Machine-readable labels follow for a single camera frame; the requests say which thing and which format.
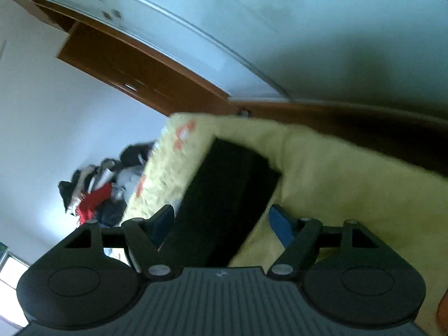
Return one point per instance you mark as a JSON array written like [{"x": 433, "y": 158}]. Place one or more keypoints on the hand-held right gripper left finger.
[{"x": 163, "y": 220}]

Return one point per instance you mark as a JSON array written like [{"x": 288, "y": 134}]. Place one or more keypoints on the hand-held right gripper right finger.
[{"x": 281, "y": 224}]

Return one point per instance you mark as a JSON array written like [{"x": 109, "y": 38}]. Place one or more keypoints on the black pants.
[{"x": 227, "y": 196}]

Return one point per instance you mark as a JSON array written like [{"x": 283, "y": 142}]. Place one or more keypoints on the blue padded jacket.
[{"x": 112, "y": 214}]

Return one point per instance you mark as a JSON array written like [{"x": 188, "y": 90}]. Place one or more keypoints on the black garment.
[{"x": 134, "y": 154}]

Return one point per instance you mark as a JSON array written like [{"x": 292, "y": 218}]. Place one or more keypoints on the red padded jacket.
[{"x": 93, "y": 201}]

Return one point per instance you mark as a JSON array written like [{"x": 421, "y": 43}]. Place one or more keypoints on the pile of folded clothes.
[{"x": 101, "y": 178}]

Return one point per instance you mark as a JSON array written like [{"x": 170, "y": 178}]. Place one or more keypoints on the yellow carrot print blanket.
[{"x": 350, "y": 189}]

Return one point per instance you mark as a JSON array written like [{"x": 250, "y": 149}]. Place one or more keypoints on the brown wooden trim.
[{"x": 350, "y": 119}]

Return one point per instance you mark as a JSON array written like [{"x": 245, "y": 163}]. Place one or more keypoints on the brown wooden door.
[
  {"x": 49, "y": 10},
  {"x": 140, "y": 73}
]

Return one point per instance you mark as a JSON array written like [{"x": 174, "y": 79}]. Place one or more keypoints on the window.
[{"x": 10, "y": 283}]

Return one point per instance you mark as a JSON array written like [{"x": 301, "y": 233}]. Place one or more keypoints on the flower wall decals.
[{"x": 110, "y": 14}]

